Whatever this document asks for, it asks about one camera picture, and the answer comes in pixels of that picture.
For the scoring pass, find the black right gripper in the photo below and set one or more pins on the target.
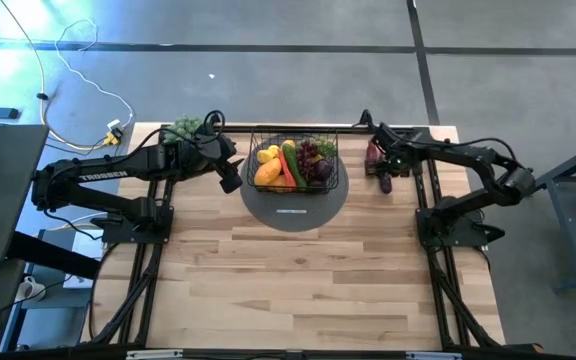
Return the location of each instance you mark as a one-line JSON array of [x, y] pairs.
[[397, 157]]

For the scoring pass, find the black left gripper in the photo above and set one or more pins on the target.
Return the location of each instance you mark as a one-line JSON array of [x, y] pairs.
[[195, 152]]

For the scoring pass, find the dark red vegetable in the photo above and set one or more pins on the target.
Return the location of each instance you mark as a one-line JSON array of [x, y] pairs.
[[371, 152]]

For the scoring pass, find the green grape bunch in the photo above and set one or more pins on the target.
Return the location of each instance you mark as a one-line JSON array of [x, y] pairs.
[[327, 147]]

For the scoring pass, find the orange-yellow mango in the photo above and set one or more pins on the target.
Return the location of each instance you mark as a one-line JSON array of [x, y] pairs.
[[318, 158], [277, 188]]

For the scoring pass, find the red chili pepper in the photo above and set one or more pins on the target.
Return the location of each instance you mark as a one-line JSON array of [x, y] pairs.
[[284, 169]]

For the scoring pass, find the dark purple round fruit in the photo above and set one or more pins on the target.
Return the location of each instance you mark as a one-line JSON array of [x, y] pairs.
[[324, 170]]

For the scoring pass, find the green cucumber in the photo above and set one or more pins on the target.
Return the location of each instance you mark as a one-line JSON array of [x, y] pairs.
[[294, 165]]

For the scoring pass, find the purple grape bunch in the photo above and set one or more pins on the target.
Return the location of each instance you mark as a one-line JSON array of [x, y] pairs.
[[308, 160]]

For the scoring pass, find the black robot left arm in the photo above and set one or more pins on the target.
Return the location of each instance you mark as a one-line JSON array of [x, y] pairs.
[[138, 162]]

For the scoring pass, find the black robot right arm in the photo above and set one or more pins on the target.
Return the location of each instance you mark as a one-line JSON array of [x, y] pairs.
[[468, 155]]

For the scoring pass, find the green artificial bushy plant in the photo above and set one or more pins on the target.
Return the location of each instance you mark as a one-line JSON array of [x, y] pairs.
[[183, 127]]

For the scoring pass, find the grey round woven table mat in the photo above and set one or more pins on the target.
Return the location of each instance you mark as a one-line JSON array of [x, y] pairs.
[[293, 222]]

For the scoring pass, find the white and yellow power plug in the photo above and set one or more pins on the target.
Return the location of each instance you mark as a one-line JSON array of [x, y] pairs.
[[113, 131]]

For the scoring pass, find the white paper box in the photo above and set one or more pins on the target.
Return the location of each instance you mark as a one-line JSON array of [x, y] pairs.
[[88, 250]]

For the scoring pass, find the black desk leg beam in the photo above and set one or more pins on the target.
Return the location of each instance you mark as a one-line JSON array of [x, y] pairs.
[[53, 255]]

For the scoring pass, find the blue-grey metal cart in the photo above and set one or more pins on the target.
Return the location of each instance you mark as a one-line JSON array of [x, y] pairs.
[[573, 235]]

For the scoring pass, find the black side desk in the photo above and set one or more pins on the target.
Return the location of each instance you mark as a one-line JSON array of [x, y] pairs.
[[8, 190]]

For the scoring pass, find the white mug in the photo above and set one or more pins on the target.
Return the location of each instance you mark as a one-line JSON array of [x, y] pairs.
[[30, 290]]

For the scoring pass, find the black aluminium table frame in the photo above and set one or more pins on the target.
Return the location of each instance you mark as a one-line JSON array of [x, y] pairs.
[[293, 128]]

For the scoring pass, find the silver frame bracket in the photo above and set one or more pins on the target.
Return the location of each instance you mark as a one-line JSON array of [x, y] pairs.
[[433, 356], [153, 355]]

